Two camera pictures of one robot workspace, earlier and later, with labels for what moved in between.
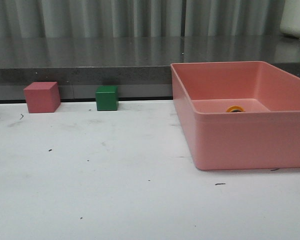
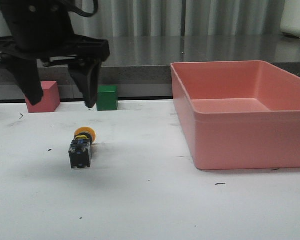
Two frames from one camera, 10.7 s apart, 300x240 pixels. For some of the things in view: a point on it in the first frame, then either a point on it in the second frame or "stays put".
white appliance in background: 294,20 stays put
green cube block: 107,98 stays put
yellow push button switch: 235,108 to 79,150
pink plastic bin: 274,132 stays put
